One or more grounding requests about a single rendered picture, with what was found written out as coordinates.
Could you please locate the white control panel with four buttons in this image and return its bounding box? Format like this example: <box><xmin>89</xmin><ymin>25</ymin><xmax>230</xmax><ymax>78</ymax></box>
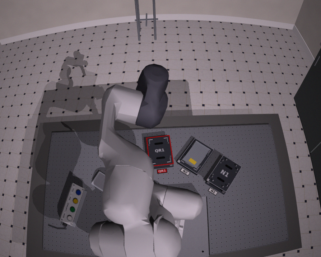
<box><xmin>48</xmin><ymin>183</ymin><xmax>87</xmax><ymax>230</ymax></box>

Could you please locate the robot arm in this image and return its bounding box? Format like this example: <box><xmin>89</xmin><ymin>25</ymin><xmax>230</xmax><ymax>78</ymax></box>
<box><xmin>88</xmin><ymin>64</ymin><xmax>203</xmax><ymax>257</ymax></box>

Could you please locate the dark grey work table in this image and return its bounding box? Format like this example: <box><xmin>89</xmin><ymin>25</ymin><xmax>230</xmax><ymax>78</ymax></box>
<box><xmin>43</xmin><ymin>124</ymin><xmax>289</xmax><ymax>257</ymax></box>

